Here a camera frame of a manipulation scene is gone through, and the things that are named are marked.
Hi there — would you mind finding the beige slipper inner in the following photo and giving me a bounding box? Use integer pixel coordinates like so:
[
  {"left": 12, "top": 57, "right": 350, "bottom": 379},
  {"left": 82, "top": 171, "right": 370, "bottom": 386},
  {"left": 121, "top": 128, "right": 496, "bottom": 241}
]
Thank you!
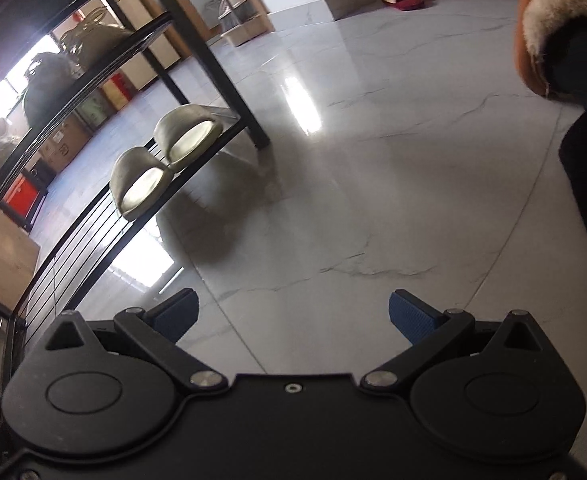
[{"left": 109, "top": 146, "right": 175, "bottom": 222}]

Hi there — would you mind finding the red cabinet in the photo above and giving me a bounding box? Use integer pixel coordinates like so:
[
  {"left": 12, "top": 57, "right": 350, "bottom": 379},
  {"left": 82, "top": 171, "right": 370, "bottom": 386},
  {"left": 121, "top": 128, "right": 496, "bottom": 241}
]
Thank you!
[{"left": 0, "top": 170, "right": 48, "bottom": 233}]

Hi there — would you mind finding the cardboard box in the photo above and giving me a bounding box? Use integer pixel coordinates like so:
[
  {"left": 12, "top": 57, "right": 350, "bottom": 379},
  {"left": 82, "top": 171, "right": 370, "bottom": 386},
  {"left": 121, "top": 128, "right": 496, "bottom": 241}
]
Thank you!
[{"left": 38, "top": 114, "right": 92, "bottom": 174}]

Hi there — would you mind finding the green framed box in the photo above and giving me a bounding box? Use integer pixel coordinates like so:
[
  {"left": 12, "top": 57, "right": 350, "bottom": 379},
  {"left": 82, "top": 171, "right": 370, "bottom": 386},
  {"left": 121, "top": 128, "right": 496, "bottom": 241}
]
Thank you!
[{"left": 75, "top": 89, "right": 113, "bottom": 130}]

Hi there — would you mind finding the black metal shoe rack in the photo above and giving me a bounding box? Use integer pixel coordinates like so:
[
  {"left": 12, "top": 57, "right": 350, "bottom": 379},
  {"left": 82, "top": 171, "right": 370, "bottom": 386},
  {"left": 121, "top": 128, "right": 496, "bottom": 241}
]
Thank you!
[{"left": 0, "top": 0, "right": 273, "bottom": 361}]

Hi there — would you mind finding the brown fur-lined boot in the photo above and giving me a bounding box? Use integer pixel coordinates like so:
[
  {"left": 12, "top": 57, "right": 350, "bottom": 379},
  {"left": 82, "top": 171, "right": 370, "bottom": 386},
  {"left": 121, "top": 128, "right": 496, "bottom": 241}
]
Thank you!
[{"left": 514, "top": 0, "right": 587, "bottom": 96}]

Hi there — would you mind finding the beige slipper near rack post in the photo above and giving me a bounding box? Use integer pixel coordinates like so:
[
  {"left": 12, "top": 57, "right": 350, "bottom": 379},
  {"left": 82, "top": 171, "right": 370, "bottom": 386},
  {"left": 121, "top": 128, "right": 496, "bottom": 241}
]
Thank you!
[{"left": 153, "top": 104, "right": 223, "bottom": 172}]

